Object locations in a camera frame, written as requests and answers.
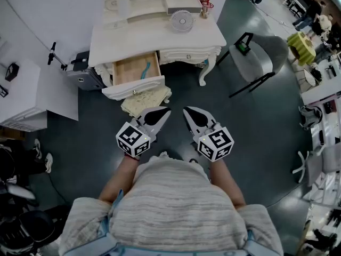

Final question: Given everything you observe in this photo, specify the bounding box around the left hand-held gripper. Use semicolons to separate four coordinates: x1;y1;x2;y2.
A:
116;106;172;157

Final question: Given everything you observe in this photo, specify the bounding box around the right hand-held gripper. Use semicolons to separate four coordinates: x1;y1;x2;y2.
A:
183;106;235;162

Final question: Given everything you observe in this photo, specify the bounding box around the person's left forearm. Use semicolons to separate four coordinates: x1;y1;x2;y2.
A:
98;155;141;204

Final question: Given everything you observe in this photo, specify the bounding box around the person's right forearm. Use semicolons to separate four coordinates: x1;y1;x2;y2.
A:
209;160;247;210

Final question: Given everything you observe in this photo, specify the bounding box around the white dressing table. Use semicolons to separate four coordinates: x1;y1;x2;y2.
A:
88;0;227;88

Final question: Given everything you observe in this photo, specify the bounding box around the teal curved plastic tool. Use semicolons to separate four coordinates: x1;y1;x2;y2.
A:
140;60;152;79

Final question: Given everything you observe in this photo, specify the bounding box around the person's striped grey shirt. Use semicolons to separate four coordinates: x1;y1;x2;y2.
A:
58;153;283;256

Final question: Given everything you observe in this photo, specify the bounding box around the grey upholstered chair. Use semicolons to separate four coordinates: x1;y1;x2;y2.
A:
215;32;290;99

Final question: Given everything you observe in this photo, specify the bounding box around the white desk fan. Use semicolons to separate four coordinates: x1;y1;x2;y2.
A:
170;9;196;34

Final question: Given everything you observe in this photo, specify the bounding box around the white side cabinet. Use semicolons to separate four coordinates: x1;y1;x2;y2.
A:
0;57;79;132

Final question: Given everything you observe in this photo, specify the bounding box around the grey backpack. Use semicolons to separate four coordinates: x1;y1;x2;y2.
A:
298;105;323;131

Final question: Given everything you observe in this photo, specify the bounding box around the white vase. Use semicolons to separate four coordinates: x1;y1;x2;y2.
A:
117;0;131;19

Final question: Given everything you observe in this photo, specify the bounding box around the white box with grey front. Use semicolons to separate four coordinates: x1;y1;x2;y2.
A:
164;0;203;15

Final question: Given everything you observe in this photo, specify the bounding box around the black grip on metal stand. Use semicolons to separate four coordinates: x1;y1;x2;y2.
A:
47;42;69;71

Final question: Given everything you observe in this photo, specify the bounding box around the white shelving unit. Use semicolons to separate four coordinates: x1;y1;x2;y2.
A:
301;91;341;154

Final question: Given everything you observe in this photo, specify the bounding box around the yellow-green ribbed stool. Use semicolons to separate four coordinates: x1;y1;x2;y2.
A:
287;31;317;66

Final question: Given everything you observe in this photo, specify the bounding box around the grey chair with white base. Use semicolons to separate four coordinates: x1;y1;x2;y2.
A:
292;142;341;189

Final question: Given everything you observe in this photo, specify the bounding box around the black lantern box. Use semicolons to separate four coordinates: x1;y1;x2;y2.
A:
4;62;20;82

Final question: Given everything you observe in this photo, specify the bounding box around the black office chair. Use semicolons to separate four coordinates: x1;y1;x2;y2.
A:
0;204;70;256

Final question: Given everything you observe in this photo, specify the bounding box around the black frame with green part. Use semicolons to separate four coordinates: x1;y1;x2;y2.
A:
233;32;254;56

